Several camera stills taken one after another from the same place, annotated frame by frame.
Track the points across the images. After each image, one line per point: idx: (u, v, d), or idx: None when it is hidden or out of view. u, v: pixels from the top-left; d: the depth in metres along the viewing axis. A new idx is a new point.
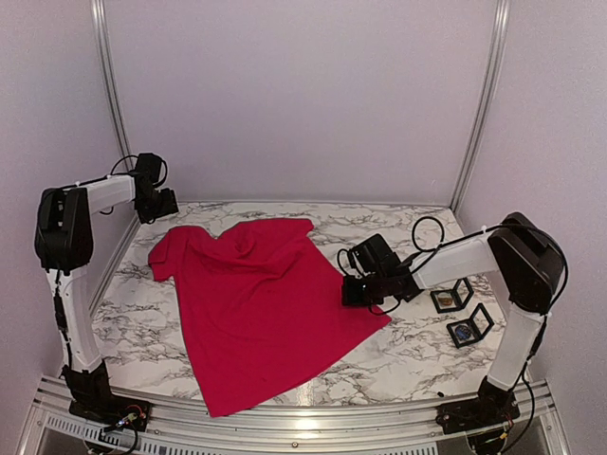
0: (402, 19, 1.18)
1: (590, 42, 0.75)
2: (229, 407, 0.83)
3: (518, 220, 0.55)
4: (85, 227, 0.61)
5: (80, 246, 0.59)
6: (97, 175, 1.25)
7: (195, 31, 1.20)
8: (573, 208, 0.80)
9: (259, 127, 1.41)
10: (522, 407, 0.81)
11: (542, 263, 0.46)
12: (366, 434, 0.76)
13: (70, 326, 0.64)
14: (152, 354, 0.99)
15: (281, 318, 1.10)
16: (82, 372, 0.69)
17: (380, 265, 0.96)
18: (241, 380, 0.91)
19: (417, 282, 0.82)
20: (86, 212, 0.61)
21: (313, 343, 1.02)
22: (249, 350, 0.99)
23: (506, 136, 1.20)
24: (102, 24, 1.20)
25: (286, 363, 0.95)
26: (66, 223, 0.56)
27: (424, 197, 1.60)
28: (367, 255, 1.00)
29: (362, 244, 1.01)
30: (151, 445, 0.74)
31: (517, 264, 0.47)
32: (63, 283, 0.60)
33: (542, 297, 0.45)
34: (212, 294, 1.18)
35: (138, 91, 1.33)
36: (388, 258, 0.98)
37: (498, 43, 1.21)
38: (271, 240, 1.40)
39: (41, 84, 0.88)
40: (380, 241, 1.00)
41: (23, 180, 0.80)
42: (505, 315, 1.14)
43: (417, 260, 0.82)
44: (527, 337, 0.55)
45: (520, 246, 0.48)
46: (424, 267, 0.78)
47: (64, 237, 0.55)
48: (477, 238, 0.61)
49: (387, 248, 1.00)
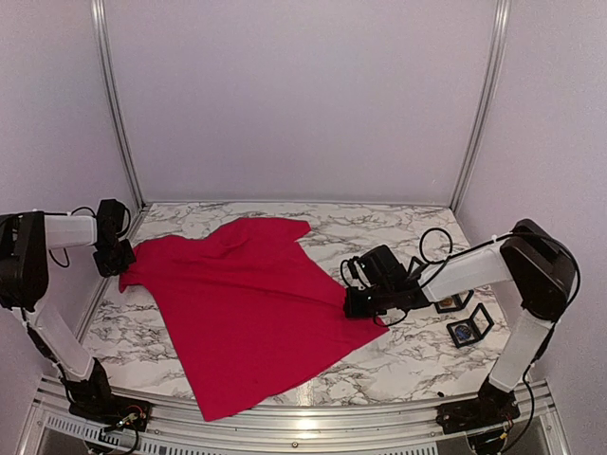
0: (403, 19, 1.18)
1: (589, 43, 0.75)
2: (220, 410, 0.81)
3: (529, 227, 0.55)
4: (39, 256, 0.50)
5: (33, 275, 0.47)
6: (96, 176, 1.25)
7: (195, 30, 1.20)
8: (572, 208, 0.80)
9: (259, 126, 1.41)
10: (522, 406, 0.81)
11: (556, 272, 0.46)
12: (365, 434, 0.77)
13: (53, 352, 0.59)
14: (152, 354, 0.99)
15: (275, 320, 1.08)
16: (79, 380, 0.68)
17: (388, 280, 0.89)
18: (233, 383, 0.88)
19: (427, 294, 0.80)
20: (39, 240, 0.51)
21: (309, 347, 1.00)
22: (244, 352, 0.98)
23: (505, 137, 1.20)
24: (103, 24, 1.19)
25: (281, 367, 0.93)
26: (19, 248, 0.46)
27: (424, 197, 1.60)
28: (374, 267, 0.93)
29: (370, 255, 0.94)
30: (151, 445, 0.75)
31: (528, 273, 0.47)
32: (31, 319, 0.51)
33: (557, 304, 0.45)
34: (207, 296, 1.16)
35: (137, 91, 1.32)
36: (395, 271, 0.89)
37: (498, 43, 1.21)
38: (269, 242, 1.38)
39: (41, 85, 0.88)
40: (387, 252, 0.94)
41: (23, 179, 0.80)
42: (505, 315, 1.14)
43: (427, 272, 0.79)
44: (532, 340, 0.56)
45: (531, 254, 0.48)
46: (433, 280, 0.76)
47: (14, 266, 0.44)
48: (487, 247, 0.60)
49: (395, 261, 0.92)
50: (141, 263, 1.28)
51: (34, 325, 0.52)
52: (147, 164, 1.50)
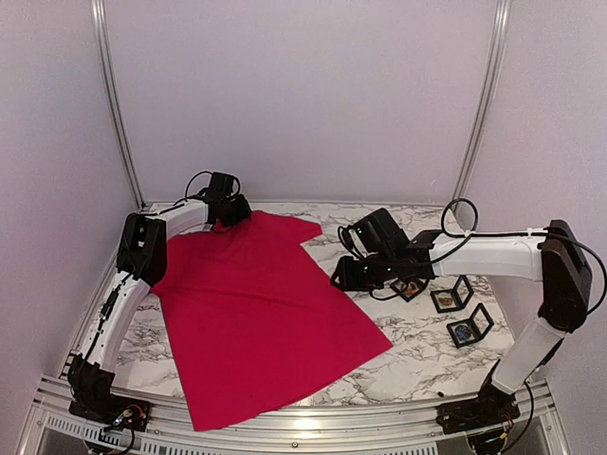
0: (403, 18, 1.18)
1: (590, 42, 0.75)
2: (213, 422, 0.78)
3: (565, 231, 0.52)
4: (158, 253, 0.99)
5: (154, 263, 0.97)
6: (96, 175, 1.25)
7: (195, 31, 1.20)
8: (572, 209, 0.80)
9: (259, 126, 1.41)
10: (522, 406, 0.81)
11: (582, 284, 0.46)
12: (367, 434, 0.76)
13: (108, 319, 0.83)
14: (152, 354, 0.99)
15: (275, 330, 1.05)
16: (82, 373, 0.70)
17: (388, 245, 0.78)
18: (230, 394, 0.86)
19: (433, 269, 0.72)
20: (158, 241, 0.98)
21: (310, 355, 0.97)
22: (239, 362, 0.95)
23: (505, 137, 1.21)
24: (102, 24, 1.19)
25: (280, 377, 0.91)
26: (146, 248, 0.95)
27: (424, 197, 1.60)
28: (372, 234, 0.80)
29: (366, 218, 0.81)
30: (151, 445, 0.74)
31: (560, 282, 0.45)
32: (126, 285, 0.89)
33: (575, 318, 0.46)
34: (206, 304, 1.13)
35: (137, 91, 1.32)
36: (396, 236, 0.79)
37: (499, 43, 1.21)
38: (270, 247, 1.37)
39: (41, 85, 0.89)
40: (387, 213, 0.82)
41: (22, 179, 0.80)
42: (505, 315, 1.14)
43: (442, 244, 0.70)
44: (540, 347, 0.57)
45: (569, 263, 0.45)
46: (450, 255, 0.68)
47: (141, 256, 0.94)
48: (521, 239, 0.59)
49: (394, 226, 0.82)
50: None
51: (125, 291, 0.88)
52: (147, 165, 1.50)
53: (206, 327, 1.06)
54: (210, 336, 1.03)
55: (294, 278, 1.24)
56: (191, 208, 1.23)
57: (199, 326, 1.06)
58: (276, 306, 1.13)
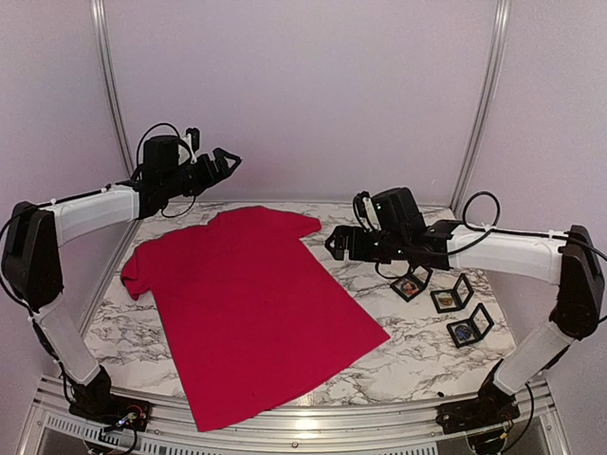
0: (402, 18, 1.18)
1: (588, 43, 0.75)
2: (213, 422, 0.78)
3: (585, 238, 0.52)
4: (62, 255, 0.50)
5: (43, 282, 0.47)
6: (96, 174, 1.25)
7: (194, 31, 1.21)
8: (572, 209, 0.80)
9: (259, 126, 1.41)
10: (522, 406, 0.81)
11: (597, 294, 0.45)
12: (367, 434, 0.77)
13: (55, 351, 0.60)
14: (152, 354, 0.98)
15: (276, 329, 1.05)
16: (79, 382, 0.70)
17: (406, 229, 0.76)
18: (230, 393, 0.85)
19: (449, 261, 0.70)
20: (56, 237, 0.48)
21: (309, 354, 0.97)
22: (240, 362, 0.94)
23: (506, 138, 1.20)
24: (102, 24, 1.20)
25: (280, 376, 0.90)
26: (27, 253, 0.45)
27: (424, 197, 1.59)
28: (391, 213, 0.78)
29: (390, 195, 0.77)
30: (151, 445, 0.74)
31: (575, 288, 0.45)
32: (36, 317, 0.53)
33: (583, 325, 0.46)
34: (207, 305, 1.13)
35: (137, 91, 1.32)
36: (414, 221, 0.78)
37: (498, 42, 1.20)
38: (269, 248, 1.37)
39: (42, 85, 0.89)
40: (410, 196, 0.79)
41: (23, 178, 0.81)
42: (505, 316, 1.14)
43: (462, 236, 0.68)
44: (547, 350, 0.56)
45: (586, 268, 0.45)
46: (468, 248, 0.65)
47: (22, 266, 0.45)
48: (542, 241, 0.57)
49: (414, 209, 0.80)
50: (142, 267, 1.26)
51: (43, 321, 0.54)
52: None
53: (206, 326, 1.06)
54: (210, 335, 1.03)
55: (294, 278, 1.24)
56: (114, 197, 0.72)
57: (199, 326, 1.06)
58: (277, 306, 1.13)
